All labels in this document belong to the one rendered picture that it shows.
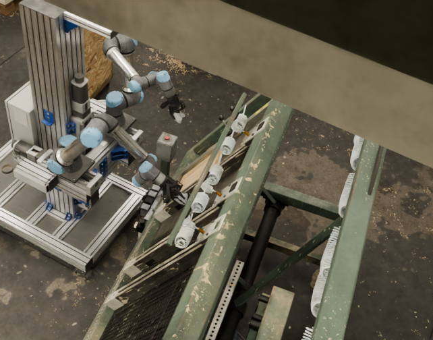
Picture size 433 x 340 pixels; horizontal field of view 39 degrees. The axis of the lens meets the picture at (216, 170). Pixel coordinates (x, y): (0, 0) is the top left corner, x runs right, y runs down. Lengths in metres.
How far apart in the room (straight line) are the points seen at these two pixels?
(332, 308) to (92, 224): 2.89
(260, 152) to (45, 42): 1.47
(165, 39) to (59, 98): 3.49
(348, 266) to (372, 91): 1.94
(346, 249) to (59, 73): 2.13
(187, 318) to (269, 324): 0.39
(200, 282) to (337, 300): 0.56
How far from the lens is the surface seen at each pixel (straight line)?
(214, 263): 2.53
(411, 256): 5.40
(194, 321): 2.40
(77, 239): 4.73
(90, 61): 5.65
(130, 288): 3.34
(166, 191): 3.56
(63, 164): 3.79
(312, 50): 0.42
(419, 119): 0.42
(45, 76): 3.91
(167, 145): 4.36
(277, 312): 2.63
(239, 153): 3.26
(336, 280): 2.29
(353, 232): 2.44
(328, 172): 5.73
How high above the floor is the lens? 4.05
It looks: 47 degrees down
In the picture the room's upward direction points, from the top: 10 degrees clockwise
